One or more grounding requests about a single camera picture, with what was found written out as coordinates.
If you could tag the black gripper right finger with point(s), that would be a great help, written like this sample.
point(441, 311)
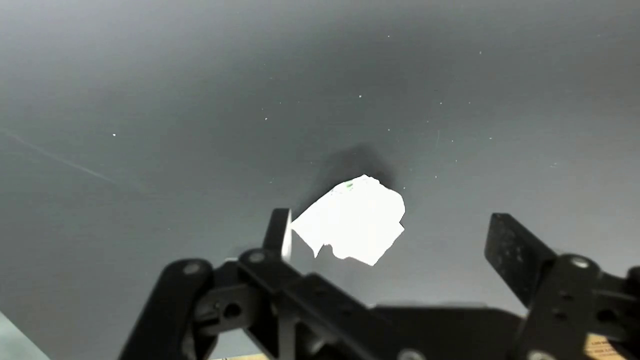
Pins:
point(566, 300)

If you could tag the white patterned cloth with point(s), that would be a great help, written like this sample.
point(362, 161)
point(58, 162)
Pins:
point(352, 221)

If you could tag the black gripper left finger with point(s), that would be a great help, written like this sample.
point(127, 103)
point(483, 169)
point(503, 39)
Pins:
point(292, 293)

